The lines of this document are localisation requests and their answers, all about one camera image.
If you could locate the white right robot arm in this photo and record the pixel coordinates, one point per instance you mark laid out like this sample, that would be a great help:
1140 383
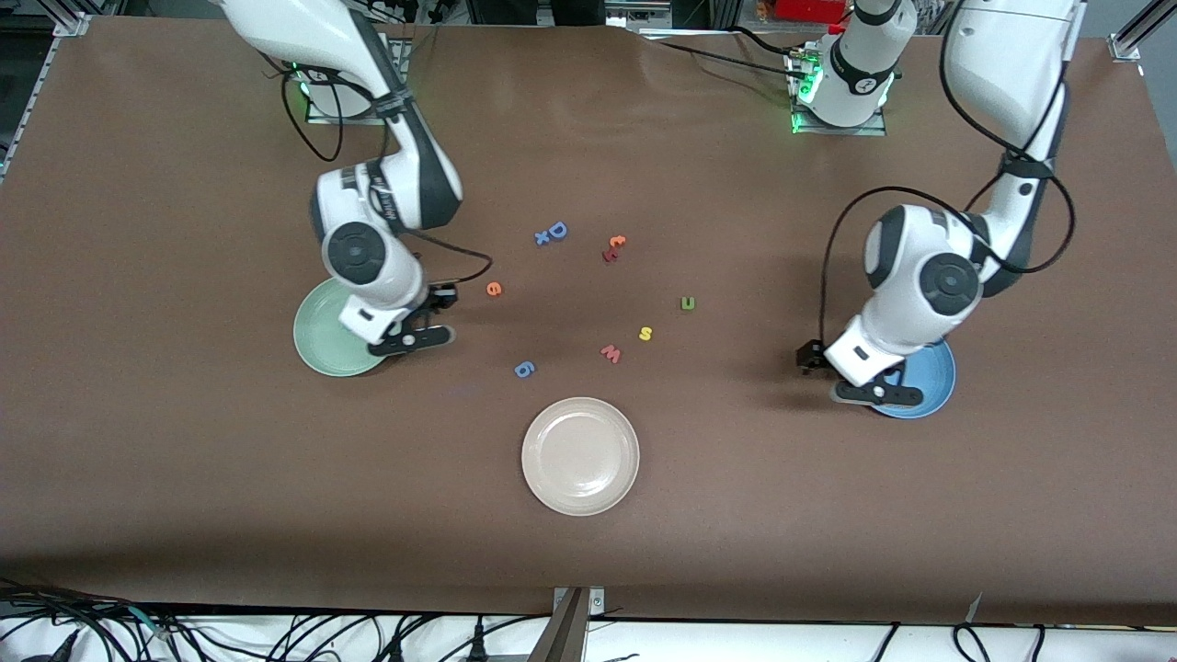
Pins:
303 28

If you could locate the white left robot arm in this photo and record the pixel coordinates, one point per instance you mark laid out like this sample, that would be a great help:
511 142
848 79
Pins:
1002 64

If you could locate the light green plate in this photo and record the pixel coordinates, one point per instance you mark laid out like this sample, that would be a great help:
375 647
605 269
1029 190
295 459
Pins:
322 354

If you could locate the blue plate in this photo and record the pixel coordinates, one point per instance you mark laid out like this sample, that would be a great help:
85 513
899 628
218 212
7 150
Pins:
933 391

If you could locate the blue foam letter g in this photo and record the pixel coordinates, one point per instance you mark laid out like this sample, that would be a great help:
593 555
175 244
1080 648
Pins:
518 370

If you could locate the blue foam letter D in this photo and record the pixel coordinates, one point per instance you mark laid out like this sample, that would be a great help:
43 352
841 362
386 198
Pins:
552 230

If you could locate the red foam letter w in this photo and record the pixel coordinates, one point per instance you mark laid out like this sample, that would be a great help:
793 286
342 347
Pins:
611 355

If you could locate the beige plate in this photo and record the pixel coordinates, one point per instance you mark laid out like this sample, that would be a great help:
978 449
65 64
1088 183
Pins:
580 456

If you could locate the brown table cover sheet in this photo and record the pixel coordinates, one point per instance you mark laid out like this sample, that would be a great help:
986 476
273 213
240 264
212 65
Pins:
184 478

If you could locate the white paper scrap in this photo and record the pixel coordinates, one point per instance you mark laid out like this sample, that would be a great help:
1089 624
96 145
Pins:
975 609

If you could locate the black background box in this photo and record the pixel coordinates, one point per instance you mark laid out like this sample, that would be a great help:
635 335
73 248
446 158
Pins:
533 11

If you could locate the black power plug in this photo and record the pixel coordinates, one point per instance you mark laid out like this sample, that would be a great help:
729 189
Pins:
478 648
60 648

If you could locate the red box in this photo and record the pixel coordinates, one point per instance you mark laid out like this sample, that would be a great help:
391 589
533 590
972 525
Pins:
809 9

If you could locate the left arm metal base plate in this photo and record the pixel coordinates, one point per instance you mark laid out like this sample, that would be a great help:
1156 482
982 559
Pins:
869 130

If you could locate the silver metal rail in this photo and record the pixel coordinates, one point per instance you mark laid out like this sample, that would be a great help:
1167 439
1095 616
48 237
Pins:
685 33

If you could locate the aluminium table edge bracket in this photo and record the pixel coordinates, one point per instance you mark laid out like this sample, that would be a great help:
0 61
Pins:
570 634

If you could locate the aluminium corner bracket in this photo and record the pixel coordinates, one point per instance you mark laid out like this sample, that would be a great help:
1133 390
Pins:
1124 46
72 25

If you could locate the aluminium frame rail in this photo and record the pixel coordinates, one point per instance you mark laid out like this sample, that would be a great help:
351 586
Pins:
41 74

